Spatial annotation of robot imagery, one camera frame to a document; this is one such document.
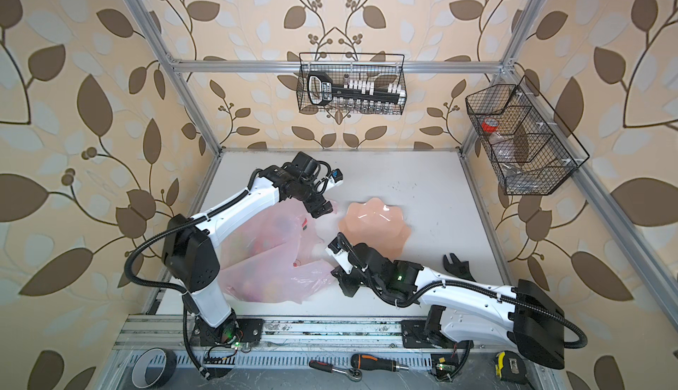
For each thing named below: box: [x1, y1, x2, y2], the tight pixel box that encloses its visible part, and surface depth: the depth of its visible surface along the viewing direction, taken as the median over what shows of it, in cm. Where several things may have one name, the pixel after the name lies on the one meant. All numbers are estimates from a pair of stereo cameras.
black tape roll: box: [131, 347, 178, 390], surface depth 70 cm
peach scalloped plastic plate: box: [338, 197, 412, 262], surface depth 98 cm
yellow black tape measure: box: [495, 350, 528, 384], surface depth 68 cm
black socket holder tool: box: [307, 71, 403, 106], surface depth 84 cm
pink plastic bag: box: [218, 198, 342, 304], surface depth 77 cm
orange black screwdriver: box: [350, 353, 409, 373], surface depth 69 cm
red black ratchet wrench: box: [308, 360, 363, 383], surface depth 69 cm
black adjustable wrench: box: [443, 253, 477, 283], surface depth 88 cm
